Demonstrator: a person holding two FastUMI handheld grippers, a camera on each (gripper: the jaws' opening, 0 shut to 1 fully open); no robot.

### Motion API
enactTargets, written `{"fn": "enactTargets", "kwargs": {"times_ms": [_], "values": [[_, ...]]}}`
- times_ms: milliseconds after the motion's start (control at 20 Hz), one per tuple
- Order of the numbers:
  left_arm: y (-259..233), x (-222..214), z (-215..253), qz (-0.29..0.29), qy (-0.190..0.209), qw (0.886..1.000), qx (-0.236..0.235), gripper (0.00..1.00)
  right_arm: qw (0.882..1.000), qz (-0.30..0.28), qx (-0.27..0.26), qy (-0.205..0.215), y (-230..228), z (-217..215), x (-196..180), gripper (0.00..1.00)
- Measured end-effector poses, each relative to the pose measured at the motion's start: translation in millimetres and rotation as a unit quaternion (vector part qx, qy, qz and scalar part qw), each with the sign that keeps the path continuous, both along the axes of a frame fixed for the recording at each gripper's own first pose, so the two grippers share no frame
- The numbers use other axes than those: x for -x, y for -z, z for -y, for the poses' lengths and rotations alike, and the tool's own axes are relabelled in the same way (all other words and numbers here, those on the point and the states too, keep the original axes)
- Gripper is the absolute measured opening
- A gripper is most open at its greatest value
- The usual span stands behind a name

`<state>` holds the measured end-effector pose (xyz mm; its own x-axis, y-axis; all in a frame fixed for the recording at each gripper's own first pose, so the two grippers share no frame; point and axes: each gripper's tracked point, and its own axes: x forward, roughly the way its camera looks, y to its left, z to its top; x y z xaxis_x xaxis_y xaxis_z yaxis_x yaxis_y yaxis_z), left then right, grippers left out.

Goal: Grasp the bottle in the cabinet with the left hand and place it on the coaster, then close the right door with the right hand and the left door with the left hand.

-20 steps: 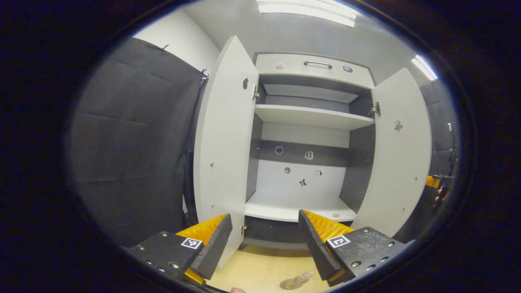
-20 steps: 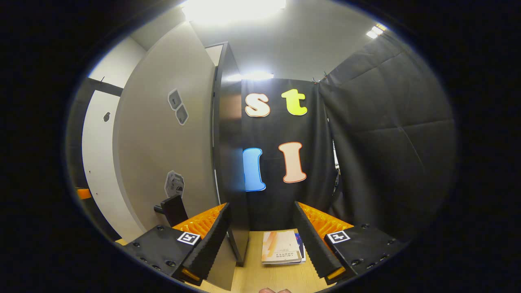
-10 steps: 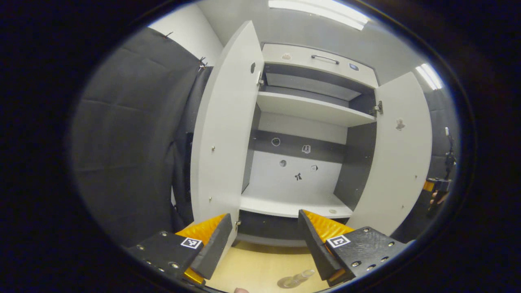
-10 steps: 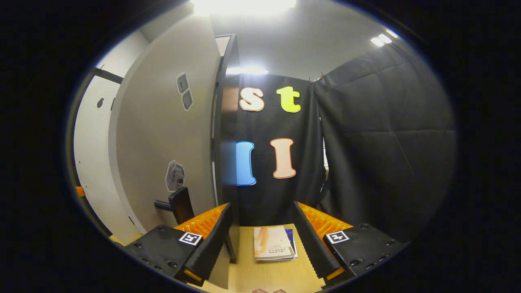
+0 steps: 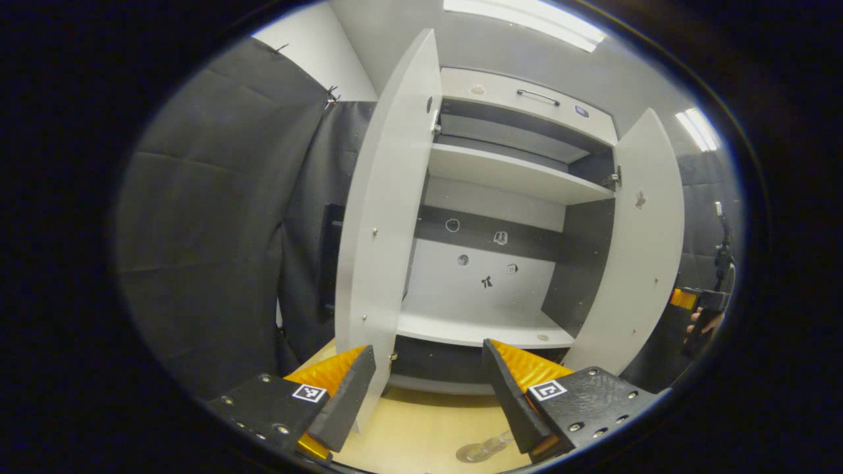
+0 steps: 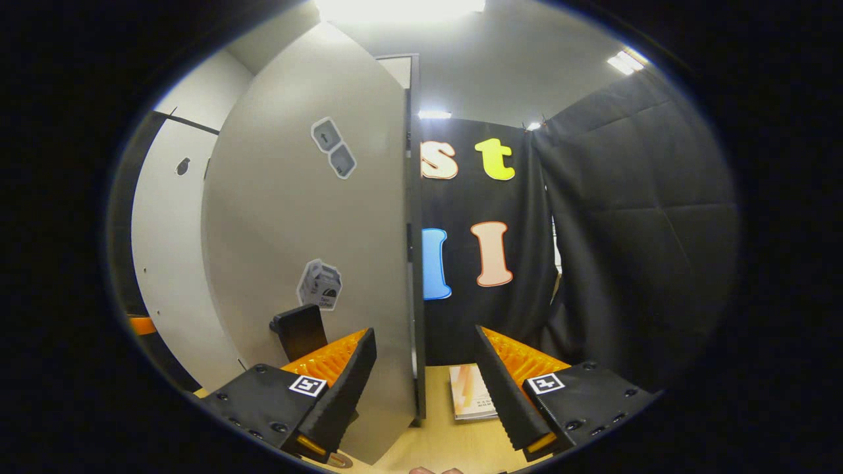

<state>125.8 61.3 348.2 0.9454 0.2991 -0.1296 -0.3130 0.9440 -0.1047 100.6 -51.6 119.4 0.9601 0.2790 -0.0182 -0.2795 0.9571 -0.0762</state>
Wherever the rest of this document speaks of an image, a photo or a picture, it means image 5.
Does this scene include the small ceiling light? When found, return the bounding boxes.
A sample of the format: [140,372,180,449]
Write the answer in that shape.
[675,107,723,153]

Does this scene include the grey cabinet door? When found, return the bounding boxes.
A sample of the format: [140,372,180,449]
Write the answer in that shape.
[335,28,443,432]
[563,107,686,376]

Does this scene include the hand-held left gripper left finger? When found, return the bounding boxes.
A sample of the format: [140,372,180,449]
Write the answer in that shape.
[207,344,377,461]

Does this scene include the long ceiling light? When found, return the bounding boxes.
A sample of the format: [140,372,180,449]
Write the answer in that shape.
[443,0,607,53]

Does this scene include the clear glass bottle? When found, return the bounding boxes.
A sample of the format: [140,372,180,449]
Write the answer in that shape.
[461,431,516,461]

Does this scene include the black stand with cable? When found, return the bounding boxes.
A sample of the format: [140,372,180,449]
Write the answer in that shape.
[713,201,737,290]

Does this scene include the grey cabinet shelf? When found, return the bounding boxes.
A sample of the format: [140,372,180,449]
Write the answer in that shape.
[428,143,616,206]

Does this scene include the grey cabinet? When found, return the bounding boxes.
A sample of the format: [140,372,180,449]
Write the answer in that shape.
[389,66,620,396]

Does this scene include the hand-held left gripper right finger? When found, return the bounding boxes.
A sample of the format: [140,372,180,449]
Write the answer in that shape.
[482,338,659,463]

